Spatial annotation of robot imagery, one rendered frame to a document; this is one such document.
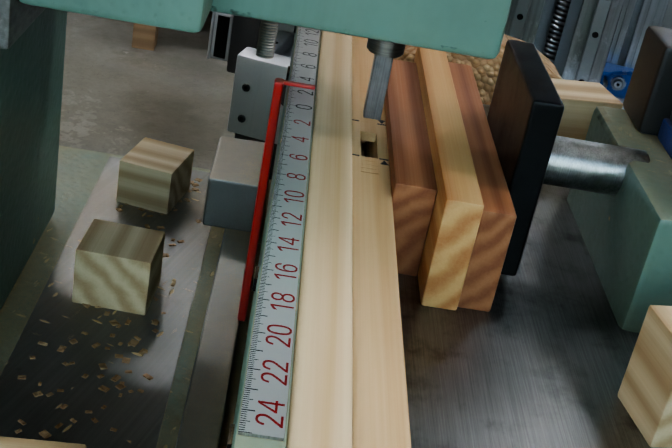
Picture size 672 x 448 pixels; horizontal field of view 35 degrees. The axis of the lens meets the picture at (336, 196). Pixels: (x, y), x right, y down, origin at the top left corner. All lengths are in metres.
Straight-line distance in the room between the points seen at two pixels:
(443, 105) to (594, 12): 0.75
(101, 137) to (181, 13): 2.30
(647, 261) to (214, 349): 0.23
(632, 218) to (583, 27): 0.81
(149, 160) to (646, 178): 0.35
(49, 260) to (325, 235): 0.29
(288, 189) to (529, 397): 0.13
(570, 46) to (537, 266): 0.81
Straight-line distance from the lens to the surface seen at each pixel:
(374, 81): 0.54
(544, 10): 1.34
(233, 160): 0.71
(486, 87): 0.74
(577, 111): 0.66
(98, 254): 0.61
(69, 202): 0.74
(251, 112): 1.15
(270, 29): 0.58
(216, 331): 0.59
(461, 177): 0.48
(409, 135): 0.54
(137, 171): 0.73
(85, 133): 2.77
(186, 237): 0.71
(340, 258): 0.41
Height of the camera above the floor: 1.15
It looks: 26 degrees down
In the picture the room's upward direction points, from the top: 11 degrees clockwise
